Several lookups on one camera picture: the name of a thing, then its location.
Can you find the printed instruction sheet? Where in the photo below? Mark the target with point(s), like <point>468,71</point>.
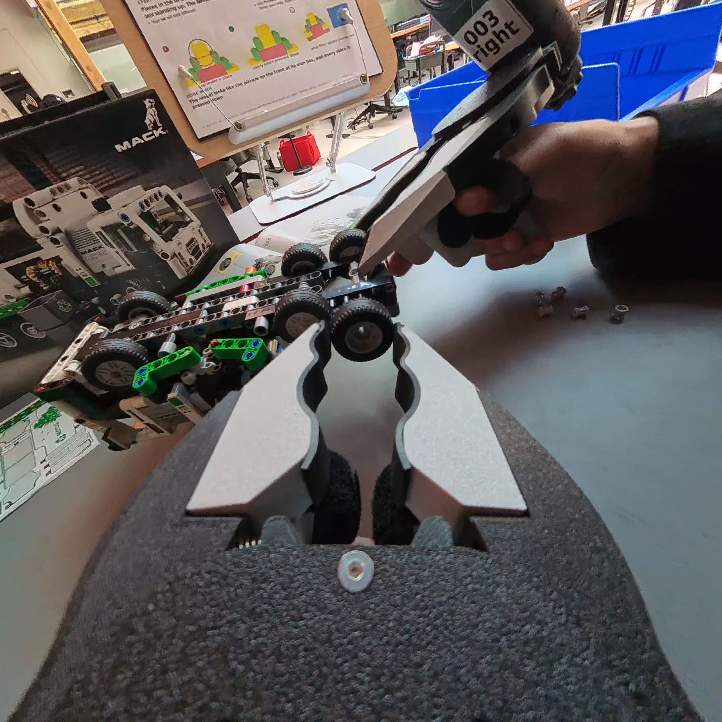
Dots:
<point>254,62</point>

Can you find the lego truck model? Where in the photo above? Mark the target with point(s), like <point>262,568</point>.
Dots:
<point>254,299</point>

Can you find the lego set box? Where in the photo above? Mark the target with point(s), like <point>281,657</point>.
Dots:
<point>113,169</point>

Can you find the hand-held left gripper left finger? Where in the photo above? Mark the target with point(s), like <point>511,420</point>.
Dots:
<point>259,440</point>

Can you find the lego instruction booklet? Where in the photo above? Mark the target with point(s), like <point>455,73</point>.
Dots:
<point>293,237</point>

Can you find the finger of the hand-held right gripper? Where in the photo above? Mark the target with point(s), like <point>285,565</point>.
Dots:
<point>409,183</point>
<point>406,225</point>

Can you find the green white sticker sheet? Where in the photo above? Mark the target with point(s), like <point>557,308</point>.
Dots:
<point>34,468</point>

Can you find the person's right hand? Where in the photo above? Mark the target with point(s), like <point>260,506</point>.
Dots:
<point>581,169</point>

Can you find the instruction sheet on wooden stand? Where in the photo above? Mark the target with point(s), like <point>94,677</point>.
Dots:
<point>378,51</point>

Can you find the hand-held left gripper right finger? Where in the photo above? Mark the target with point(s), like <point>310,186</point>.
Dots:
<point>457,445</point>

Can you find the large blue plastic bin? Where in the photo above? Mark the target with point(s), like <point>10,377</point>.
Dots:
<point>648,62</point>

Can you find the red storage box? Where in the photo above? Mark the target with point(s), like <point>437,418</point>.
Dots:
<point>299,152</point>

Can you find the black office chair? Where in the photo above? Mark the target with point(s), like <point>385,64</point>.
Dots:
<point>248,175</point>

